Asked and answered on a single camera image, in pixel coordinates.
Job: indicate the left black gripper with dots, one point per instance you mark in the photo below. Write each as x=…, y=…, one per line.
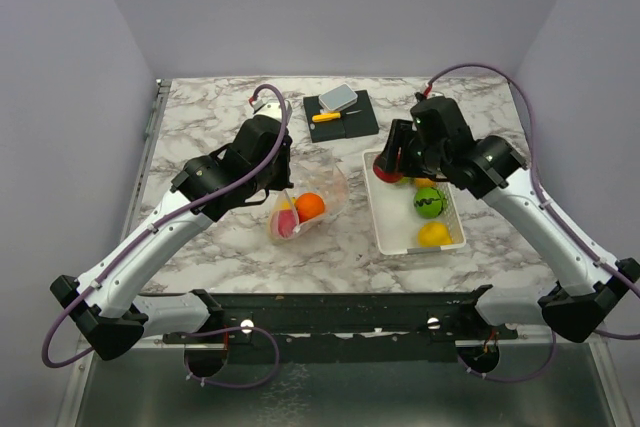
x=284, y=180

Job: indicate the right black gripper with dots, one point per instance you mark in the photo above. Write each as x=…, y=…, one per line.
x=399, y=135

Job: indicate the orange toy pepper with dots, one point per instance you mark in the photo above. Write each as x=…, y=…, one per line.
x=424, y=183

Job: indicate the green toy fruit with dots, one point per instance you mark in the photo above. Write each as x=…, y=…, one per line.
x=430, y=202

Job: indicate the clear zip top bag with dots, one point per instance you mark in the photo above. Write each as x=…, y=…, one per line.
x=319, y=193

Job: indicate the red toy apple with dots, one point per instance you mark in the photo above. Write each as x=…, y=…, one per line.
x=287, y=223

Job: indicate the orange toy fruit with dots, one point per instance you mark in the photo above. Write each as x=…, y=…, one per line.
x=309, y=205

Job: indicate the yellow toy pear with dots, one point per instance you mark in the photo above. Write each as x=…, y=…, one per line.
x=434, y=234

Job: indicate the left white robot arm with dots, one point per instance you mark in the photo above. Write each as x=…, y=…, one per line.
x=105, y=302

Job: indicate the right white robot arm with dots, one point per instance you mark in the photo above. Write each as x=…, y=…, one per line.
x=590, y=281

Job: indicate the black cutting board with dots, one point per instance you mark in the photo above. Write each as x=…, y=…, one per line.
x=359, y=120

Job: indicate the white perforated plastic basket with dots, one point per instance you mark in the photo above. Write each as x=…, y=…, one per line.
x=396, y=221

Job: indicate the grey white rectangular box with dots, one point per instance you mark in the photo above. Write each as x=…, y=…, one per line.
x=338, y=98

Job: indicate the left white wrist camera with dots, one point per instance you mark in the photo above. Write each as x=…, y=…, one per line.
x=272, y=109

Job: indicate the yellow handled knife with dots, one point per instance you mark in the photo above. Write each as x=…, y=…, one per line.
x=331, y=116

